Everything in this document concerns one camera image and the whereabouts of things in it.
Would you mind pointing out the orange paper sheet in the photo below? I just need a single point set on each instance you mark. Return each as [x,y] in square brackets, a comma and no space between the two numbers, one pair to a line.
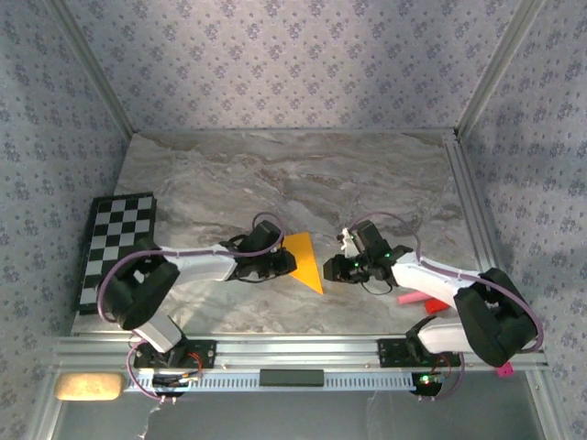
[307,266]

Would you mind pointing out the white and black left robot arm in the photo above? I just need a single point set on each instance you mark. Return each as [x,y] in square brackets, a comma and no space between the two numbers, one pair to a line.
[137,293]

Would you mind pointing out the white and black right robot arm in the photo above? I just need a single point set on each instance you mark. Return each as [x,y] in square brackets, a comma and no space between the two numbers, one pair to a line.
[495,330]

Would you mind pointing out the pink foam stick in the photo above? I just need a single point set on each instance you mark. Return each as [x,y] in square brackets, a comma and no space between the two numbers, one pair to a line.
[409,299]

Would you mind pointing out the red block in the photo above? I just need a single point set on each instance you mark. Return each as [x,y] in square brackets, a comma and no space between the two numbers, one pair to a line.
[438,306]

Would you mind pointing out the black rectangular bar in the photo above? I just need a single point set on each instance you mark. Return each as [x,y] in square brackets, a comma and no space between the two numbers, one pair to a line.
[291,377]

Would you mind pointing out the black round controller board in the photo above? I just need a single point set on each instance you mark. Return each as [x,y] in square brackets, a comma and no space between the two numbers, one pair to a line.
[169,381]
[426,386]

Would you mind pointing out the black and white chessboard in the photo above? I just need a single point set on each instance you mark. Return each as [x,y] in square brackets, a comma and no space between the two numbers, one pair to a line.
[110,229]

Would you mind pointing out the magenta cube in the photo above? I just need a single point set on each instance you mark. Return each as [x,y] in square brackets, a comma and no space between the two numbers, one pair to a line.
[506,371]

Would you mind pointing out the tan sponge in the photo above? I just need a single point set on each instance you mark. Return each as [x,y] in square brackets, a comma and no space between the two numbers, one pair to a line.
[89,387]

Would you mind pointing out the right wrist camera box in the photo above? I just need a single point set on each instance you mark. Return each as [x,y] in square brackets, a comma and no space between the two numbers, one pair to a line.
[367,236]

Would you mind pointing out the long aluminium rail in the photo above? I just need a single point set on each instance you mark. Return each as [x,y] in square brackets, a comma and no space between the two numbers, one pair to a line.
[293,353]

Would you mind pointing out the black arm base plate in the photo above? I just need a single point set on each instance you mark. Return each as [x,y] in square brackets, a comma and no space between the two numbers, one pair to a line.
[206,353]
[390,353]

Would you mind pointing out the aluminium frame post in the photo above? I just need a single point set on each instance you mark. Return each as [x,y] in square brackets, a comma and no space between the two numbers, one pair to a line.
[97,69]
[496,69]

